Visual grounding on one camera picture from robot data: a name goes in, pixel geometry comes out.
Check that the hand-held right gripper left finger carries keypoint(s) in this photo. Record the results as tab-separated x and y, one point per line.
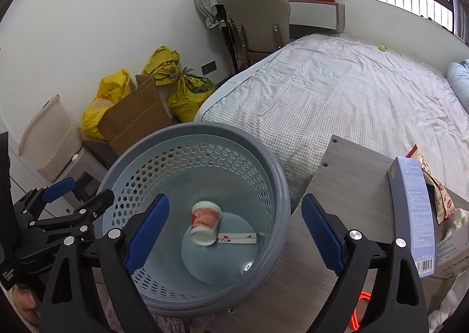
146	234

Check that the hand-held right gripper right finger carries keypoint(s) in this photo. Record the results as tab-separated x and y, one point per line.
322	234

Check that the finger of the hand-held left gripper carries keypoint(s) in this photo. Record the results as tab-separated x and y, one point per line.
99	201
60	187

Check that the grey plastic waste basket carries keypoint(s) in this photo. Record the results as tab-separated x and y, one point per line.
220	157

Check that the person's left hand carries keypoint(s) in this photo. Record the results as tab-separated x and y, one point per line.
24	302

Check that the grey plastic stool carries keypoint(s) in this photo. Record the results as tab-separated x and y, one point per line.
86	168

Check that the white plastic storage bin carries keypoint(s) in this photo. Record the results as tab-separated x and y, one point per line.
47	138

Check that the red and white paper cup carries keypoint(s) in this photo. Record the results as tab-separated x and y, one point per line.
205	219

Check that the playing card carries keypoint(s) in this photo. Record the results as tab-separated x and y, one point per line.
238	238

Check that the brown cardboard box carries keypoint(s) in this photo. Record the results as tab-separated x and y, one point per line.
135	116

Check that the tall light blue box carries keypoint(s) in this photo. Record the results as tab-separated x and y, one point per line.
414	208

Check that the yellow plastic bag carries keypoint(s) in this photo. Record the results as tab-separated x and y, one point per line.
110	95

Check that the red and white snack packet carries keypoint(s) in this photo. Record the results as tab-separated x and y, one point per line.
441	197

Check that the white printed cardboard box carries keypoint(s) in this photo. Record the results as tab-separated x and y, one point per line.
452	254

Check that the bed with checked sheet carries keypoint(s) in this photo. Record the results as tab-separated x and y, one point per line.
329	91

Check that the crumpled yellow sack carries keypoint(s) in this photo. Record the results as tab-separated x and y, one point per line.
161	63

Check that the yellow tennis ball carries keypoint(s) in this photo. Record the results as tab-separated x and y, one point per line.
383	47

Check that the light blue duvet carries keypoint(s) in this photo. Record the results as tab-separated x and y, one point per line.
460	84

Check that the black metal stand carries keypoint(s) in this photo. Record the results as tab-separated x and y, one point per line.
229	40

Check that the white and grey desk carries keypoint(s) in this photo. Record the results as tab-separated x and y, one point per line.
311	12

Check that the beige upholstered chair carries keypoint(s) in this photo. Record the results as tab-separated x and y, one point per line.
256	21

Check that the dark wall socket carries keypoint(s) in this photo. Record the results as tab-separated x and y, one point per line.
209	67

